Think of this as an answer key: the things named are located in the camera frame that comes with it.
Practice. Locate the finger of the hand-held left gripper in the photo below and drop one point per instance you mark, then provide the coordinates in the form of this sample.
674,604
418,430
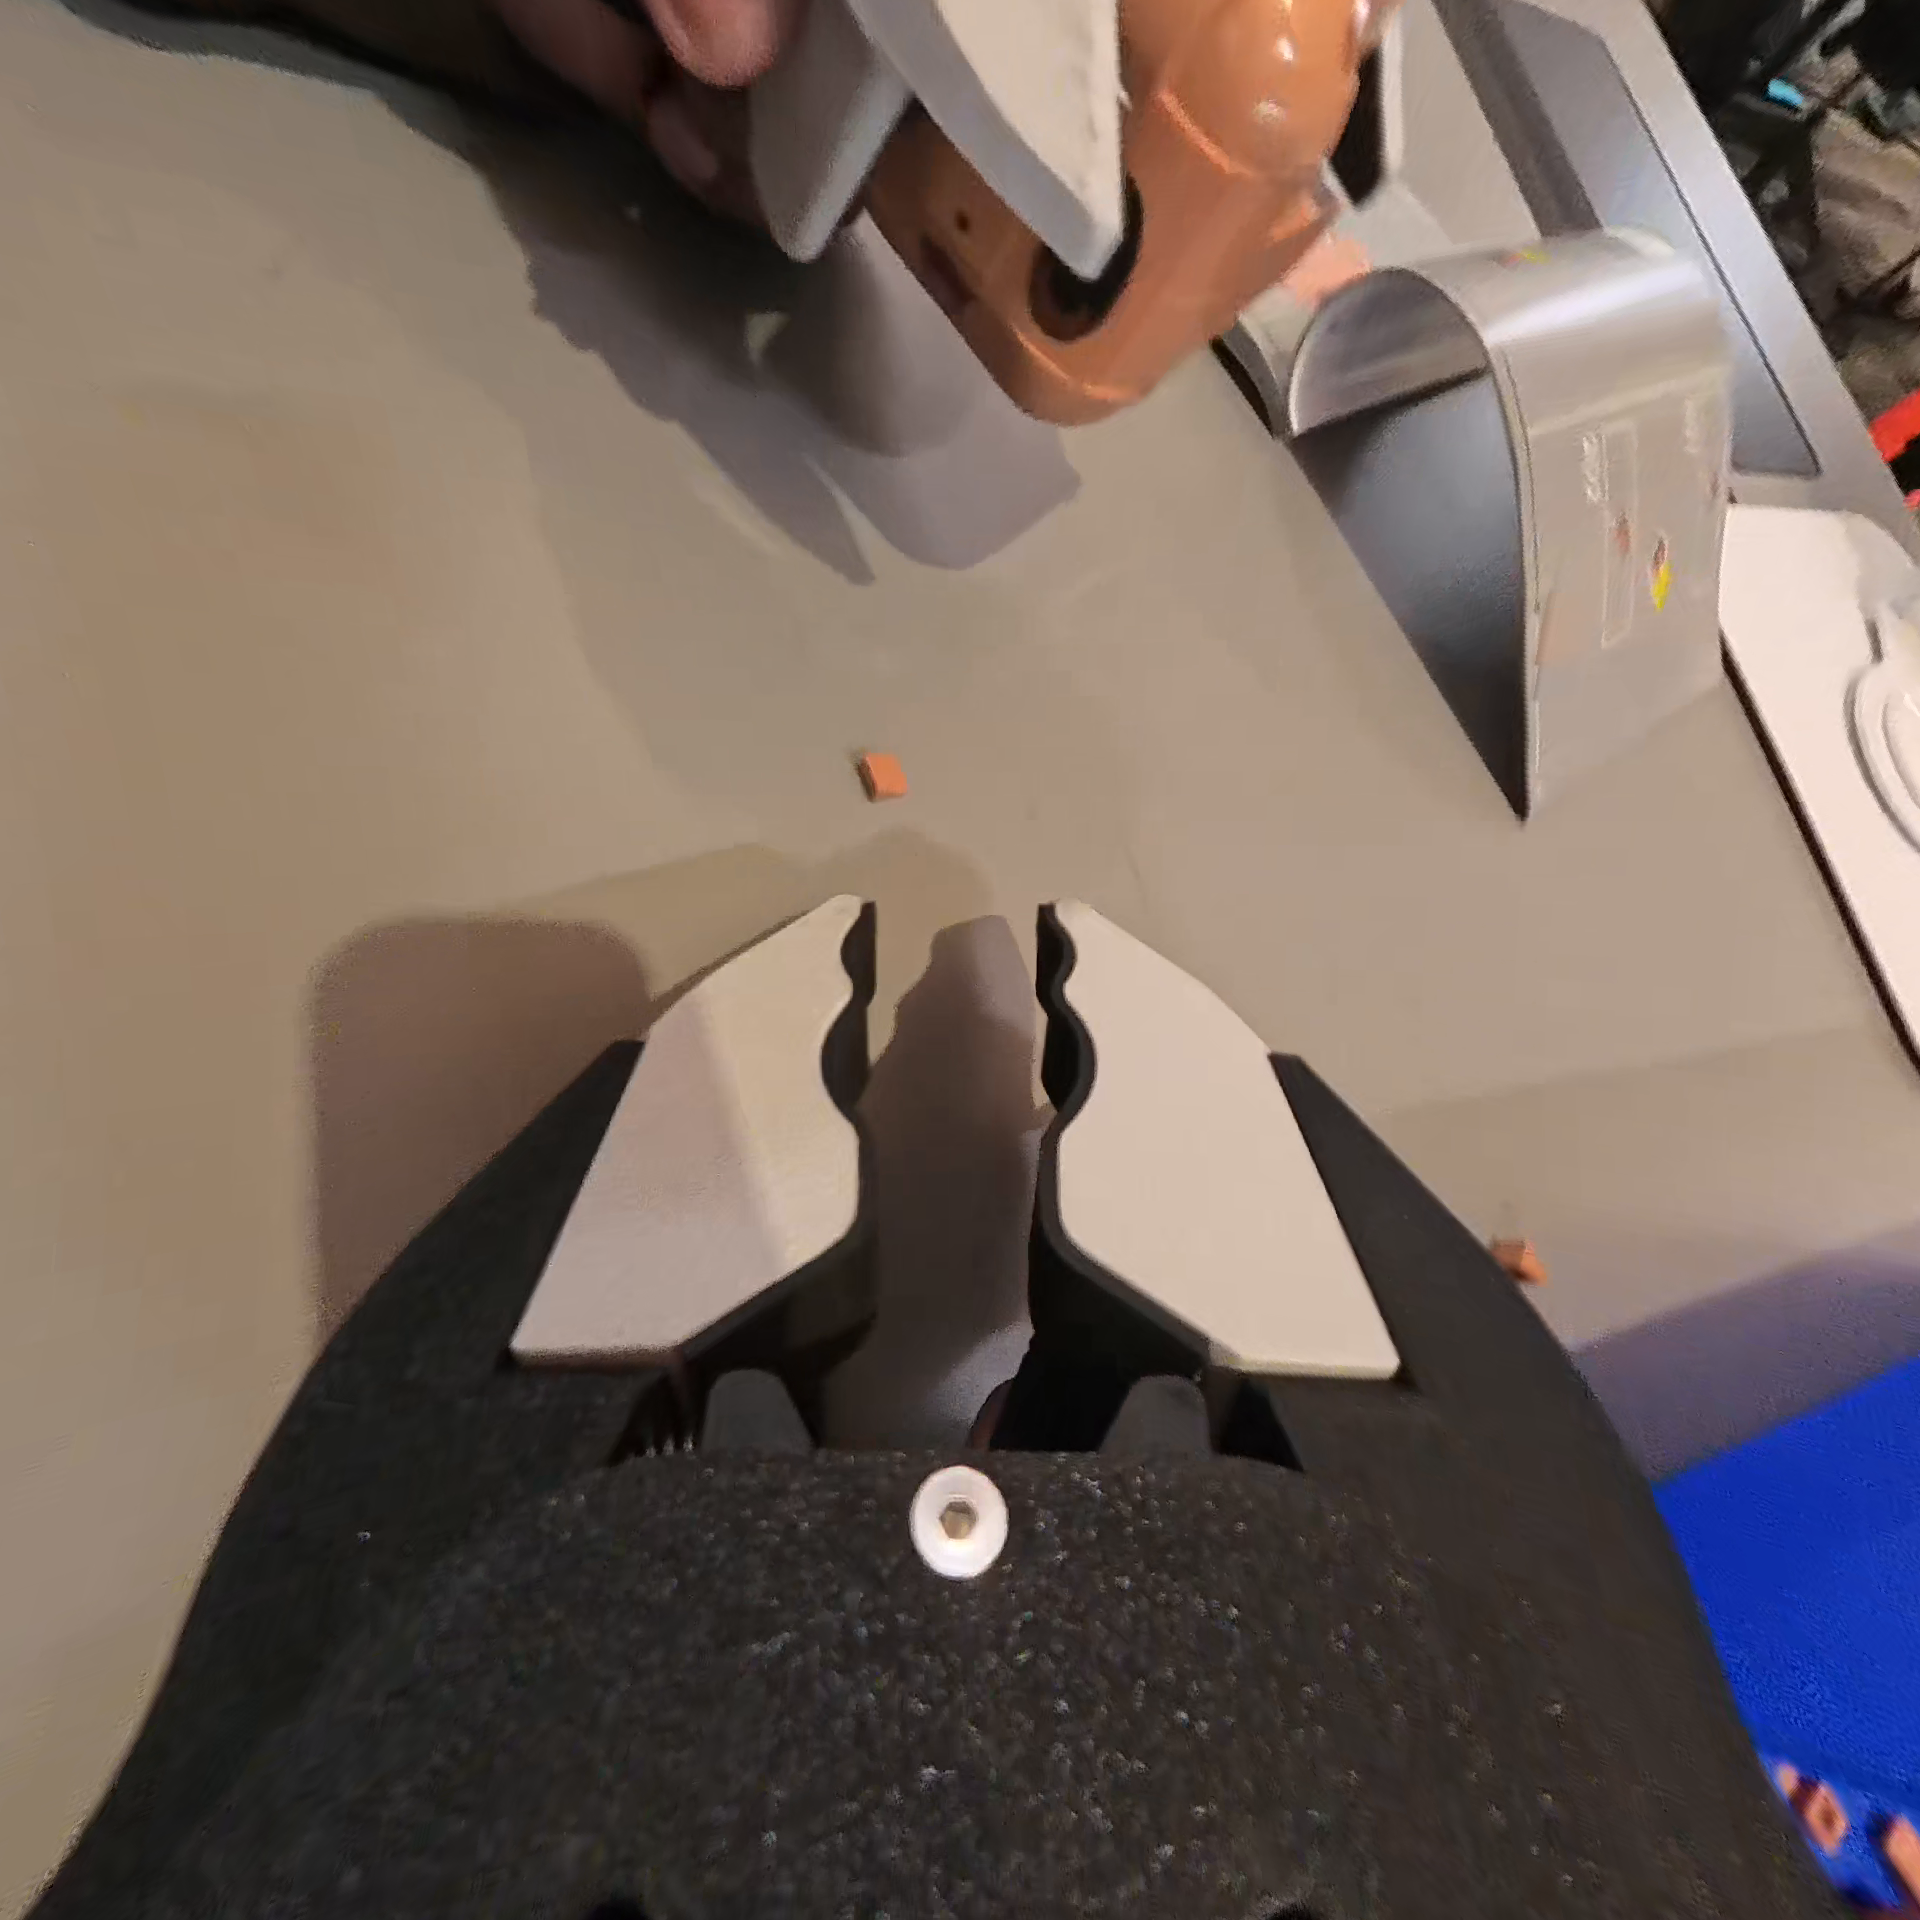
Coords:
1388,90
1035,107

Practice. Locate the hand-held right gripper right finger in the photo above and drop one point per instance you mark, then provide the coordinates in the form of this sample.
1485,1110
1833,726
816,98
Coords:
1212,1202

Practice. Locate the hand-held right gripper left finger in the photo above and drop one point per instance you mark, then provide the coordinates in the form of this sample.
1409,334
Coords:
690,1202

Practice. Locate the brown lego head model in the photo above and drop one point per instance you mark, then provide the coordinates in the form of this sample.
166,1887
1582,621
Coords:
1202,224

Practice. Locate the small brown lego slope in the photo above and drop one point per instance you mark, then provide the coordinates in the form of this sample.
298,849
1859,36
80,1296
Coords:
888,776

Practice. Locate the blue plastic parts bin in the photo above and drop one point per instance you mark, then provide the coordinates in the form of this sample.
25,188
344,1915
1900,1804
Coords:
1797,1574

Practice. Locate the pile of brown lego pieces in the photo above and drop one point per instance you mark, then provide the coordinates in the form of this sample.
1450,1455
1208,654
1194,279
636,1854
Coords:
1830,1820

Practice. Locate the lego instruction booklet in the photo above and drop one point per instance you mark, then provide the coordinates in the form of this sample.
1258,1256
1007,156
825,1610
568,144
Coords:
1623,451

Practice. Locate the person's left hand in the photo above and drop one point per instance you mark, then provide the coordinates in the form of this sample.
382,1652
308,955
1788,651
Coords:
707,36

